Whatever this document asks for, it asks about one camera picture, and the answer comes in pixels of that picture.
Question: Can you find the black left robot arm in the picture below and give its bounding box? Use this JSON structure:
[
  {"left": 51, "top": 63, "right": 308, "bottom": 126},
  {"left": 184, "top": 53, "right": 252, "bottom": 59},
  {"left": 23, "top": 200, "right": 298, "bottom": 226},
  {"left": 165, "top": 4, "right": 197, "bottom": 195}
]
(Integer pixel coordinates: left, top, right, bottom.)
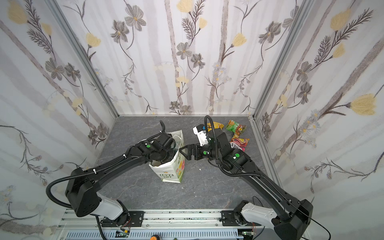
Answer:
[{"left": 46, "top": 121, "right": 176, "bottom": 217}]

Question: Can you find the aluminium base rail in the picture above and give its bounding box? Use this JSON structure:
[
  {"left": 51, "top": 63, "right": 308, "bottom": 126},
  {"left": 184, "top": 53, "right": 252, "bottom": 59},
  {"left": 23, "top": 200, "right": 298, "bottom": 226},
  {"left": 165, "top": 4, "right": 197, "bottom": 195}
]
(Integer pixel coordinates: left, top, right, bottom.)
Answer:
[{"left": 53, "top": 209, "right": 279, "bottom": 240}]

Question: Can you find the green snack packet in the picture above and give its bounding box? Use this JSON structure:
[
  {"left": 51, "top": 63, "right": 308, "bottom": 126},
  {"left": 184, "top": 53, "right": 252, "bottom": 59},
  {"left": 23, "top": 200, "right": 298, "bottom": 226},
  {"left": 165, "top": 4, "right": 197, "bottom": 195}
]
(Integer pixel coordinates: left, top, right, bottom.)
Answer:
[{"left": 226, "top": 120, "right": 247, "bottom": 136}]

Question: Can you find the aluminium corner post left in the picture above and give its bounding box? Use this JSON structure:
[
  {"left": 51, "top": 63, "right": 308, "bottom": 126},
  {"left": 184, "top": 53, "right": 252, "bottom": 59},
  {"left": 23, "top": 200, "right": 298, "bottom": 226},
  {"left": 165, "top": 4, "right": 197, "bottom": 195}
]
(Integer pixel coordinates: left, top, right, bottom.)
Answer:
[{"left": 45, "top": 0, "right": 120, "bottom": 119}]

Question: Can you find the white floral paper bag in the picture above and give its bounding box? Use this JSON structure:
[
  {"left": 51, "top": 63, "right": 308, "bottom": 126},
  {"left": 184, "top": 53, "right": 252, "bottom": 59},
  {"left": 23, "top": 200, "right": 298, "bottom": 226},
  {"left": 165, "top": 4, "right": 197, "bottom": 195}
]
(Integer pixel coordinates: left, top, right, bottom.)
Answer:
[{"left": 149, "top": 130, "right": 186, "bottom": 183}]

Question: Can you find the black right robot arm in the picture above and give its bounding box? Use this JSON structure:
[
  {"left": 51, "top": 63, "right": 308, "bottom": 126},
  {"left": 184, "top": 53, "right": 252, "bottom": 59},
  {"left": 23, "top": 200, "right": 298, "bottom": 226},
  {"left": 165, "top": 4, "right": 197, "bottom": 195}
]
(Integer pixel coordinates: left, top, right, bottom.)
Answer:
[{"left": 179, "top": 116, "right": 313, "bottom": 240}]

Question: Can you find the small yellow snack packet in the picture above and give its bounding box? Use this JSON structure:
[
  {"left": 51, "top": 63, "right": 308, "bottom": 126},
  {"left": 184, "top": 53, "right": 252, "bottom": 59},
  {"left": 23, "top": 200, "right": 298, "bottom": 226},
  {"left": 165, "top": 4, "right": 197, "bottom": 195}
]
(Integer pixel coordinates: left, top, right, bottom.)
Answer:
[{"left": 207, "top": 122, "right": 224, "bottom": 131}]

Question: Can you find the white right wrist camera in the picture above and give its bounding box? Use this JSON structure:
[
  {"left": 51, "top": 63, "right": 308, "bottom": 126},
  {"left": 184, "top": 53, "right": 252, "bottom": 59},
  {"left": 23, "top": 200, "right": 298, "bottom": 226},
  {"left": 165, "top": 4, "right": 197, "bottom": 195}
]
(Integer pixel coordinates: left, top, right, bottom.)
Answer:
[{"left": 193, "top": 124, "right": 209, "bottom": 147}]

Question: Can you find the orange red snack packet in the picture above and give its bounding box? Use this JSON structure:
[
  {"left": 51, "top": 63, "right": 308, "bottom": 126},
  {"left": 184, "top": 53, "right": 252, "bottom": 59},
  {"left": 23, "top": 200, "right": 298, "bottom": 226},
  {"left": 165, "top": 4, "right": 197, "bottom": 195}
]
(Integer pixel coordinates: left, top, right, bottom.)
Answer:
[{"left": 230, "top": 135, "right": 250, "bottom": 152}]

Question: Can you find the aluminium corner post right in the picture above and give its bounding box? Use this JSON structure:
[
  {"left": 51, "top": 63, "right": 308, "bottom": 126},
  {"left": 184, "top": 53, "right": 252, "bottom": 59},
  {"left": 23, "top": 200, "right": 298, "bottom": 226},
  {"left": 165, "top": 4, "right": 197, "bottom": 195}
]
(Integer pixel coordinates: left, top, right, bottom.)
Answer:
[{"left": 252, "top": 0, "right": 315, "bottom": 119}]

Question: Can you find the aluminium corner post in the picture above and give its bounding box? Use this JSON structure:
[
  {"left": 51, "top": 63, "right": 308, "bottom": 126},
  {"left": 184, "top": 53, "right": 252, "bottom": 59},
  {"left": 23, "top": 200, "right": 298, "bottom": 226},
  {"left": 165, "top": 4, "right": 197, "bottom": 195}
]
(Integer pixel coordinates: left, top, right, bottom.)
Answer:
[
  {"left": 252, "top": 0, "right": 315, "bottom": 119},
  {"left": 45, "top": 0, "right": 120, "bottom": 119}
]

